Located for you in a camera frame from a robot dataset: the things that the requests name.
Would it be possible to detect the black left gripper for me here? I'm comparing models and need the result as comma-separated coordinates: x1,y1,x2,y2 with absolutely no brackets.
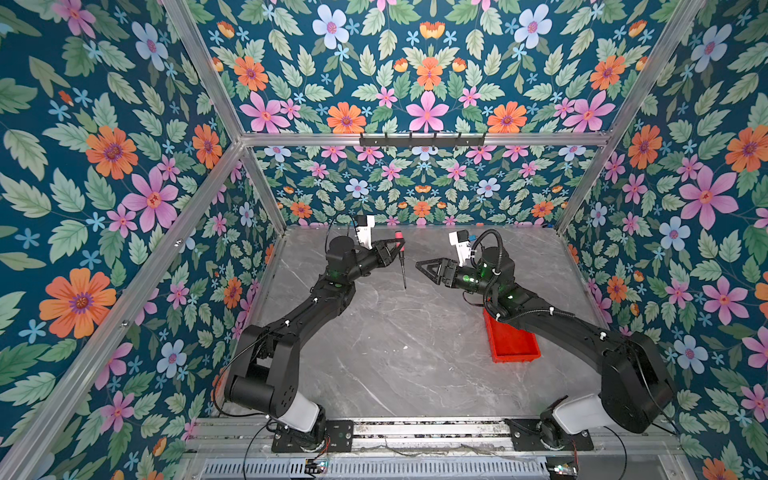
344,236,403,284

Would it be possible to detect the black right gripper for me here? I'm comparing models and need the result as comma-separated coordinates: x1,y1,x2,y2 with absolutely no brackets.
418,261,500,302

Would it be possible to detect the red handled screwdriver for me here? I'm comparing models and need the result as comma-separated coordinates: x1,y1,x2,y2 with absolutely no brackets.
395,231,407,289

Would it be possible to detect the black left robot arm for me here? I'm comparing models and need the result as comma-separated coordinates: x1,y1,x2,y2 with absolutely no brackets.
223,235,406,443

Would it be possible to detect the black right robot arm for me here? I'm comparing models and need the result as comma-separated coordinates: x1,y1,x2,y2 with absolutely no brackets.
416,247,677,444

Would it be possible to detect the red plastic bin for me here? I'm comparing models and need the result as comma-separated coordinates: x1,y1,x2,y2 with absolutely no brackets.
483,311,541,363

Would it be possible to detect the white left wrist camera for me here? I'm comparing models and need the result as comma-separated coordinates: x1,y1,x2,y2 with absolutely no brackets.
355,215,375,249

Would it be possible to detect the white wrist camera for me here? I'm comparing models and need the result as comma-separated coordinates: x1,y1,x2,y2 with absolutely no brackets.
449,230,473,267
355,215,375,249

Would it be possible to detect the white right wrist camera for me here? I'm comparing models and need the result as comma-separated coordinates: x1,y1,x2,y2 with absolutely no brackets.
449,230,473,267

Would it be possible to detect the black hook rail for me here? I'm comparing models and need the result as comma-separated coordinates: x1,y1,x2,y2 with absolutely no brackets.
357,133,486,149

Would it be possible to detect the aluminium corner frame post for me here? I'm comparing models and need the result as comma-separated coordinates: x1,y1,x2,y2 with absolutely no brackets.
556,0,706,237

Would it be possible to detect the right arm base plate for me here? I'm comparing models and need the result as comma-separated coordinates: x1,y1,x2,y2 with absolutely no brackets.
503,418,594,451

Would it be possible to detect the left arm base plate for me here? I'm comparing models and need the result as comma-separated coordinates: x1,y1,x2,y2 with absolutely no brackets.
271,420,355,454

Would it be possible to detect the aluminium front rail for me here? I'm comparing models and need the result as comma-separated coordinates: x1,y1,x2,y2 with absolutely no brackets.
175,417,696,479

